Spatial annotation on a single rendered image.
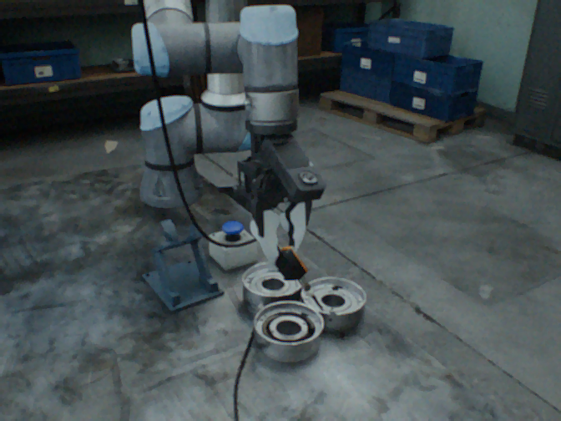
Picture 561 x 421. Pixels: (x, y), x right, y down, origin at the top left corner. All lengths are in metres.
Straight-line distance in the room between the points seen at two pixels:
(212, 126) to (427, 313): 1.41
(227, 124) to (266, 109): 0.50
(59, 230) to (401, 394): 0.78
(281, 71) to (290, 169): 0.13
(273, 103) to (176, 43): 0.17
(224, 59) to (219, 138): 0.44
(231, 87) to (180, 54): 0.42
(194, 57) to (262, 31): 0.13
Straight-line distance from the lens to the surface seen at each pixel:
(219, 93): 1.23
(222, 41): 0.83
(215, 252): 1.05
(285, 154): 0.74
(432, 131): 4.35
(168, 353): 0.86
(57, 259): 1.14
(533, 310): 2.55
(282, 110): 0.75
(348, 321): 0.88
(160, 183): 1.28
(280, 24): 0.74
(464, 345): 2.24
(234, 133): 1.25
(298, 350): 0.81
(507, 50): 5.14
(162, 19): 0.86
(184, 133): 1.24
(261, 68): 0.74
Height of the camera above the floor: 1.35
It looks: 26 degrees down
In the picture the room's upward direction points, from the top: 1 degrees clockwise
